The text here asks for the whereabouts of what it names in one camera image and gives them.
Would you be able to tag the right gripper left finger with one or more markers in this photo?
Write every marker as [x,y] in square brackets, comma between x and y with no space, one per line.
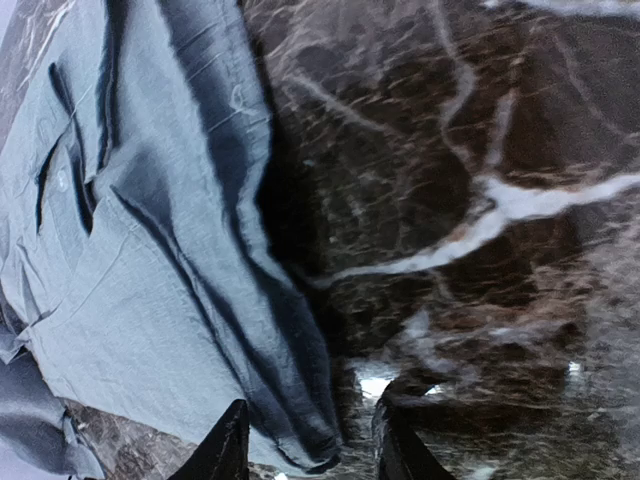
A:
[223,454]

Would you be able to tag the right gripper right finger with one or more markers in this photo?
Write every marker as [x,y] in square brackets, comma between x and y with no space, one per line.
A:
[399,453]

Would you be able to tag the grey button shirt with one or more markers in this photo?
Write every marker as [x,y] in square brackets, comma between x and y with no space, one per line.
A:
[133,253]

